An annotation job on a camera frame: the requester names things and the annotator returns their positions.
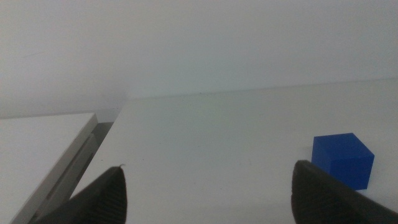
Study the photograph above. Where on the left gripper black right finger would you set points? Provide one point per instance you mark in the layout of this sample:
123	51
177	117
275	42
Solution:
323	199

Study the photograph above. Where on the white table edge rail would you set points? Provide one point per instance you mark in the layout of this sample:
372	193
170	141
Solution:
34	149

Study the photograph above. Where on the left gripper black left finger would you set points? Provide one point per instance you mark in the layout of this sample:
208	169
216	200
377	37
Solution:
105	199

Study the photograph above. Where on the blue cube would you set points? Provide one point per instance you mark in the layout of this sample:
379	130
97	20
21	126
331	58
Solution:
345	157

